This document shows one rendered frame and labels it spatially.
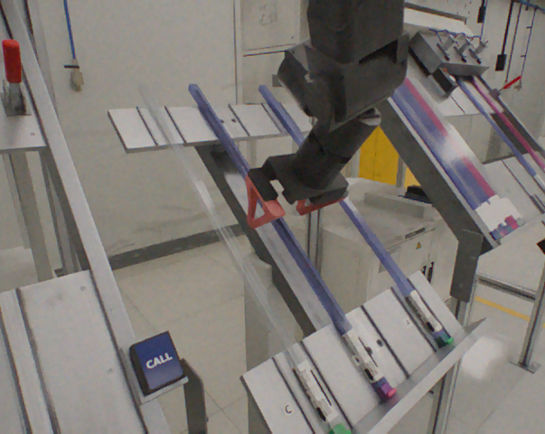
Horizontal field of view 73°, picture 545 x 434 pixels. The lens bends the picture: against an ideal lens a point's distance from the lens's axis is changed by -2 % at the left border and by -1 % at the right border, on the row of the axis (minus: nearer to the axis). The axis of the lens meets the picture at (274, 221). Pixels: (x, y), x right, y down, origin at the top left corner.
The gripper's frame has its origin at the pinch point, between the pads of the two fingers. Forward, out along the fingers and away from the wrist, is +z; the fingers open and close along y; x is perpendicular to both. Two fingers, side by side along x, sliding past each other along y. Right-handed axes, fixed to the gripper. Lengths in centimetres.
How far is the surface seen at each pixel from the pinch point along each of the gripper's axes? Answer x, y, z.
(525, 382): 67, -114, 56
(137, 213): -108, -49, 159
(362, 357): 21.4, 3.0, -2.1
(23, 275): -33, 26, 61
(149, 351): 9.9, 22.7, 2.2
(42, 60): -46, 18, 10
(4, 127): -23.7, 27.7, 3.8
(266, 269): 5.1, 2.4, 5.8
